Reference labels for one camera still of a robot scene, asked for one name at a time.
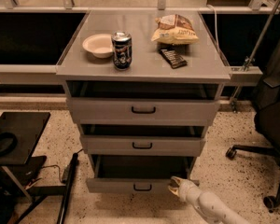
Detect metal diagonal rod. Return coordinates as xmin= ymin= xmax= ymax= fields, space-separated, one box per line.
xmin=230 ymin=0 xmax=280 ymax=113

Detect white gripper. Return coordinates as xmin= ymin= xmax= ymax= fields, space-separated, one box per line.
xmin=168 ymin=176 xmax=200 ymax=203

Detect black office chair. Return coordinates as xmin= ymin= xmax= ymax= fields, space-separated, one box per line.
xmin=225 ymin=16 xmax=280 ymax=211

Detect dark soda can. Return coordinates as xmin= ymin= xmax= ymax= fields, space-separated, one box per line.
xmin=111 ymin=31 xmax=132 ymax=70

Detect grey top drawer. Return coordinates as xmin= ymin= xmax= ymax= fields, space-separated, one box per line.
xmin=66 ymin=98 xmax=219 ymax=126

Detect black tripod leg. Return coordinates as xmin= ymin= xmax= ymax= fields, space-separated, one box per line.
xmin=56 ymin=153 xmax=78 ymax=224

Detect grey middle drawer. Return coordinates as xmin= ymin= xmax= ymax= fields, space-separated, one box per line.
xmin=80 ymin=135 xmax=205 ymax=157

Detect dark chocolate bar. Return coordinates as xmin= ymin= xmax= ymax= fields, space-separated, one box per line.
xmin=160 ymin=49 xmax=188 ymax=69

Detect yellow chip bag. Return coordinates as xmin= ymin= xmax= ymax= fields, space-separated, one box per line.
xmin=151 ymin=14 xmax=199 ymax=45

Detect grey bottom drawer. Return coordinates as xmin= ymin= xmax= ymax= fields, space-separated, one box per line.
xmin=87 ymin=155 xmax=196 ymax=194

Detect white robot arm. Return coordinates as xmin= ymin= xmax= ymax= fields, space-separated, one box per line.
xmin=168 ymin=176 xmax=251 ymax=224

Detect white paper bowl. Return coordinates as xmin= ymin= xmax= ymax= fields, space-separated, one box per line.
xmin=82 ymin=34 xmax=113 ymax=59

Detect black headphones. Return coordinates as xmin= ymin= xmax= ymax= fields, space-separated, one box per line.
xmin=0 ymin=133 xmax=18 ymax=157

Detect grey drawer cabinet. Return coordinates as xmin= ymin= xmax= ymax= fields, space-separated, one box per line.
xmin=55 ymin=10 xmax=232 ymax=181

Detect grey drawer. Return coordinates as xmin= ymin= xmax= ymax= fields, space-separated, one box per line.
xmin=80 ymin=135 xmax=205 ymax=157
xmin=87 ymin=155 xmax=196 ymax=194
xmin=66 ymin=98 xmax=219 ymax=126

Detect white cable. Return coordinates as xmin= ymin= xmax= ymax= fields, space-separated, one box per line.
xmin=206 ymin=4 xmax=222 ymax=55

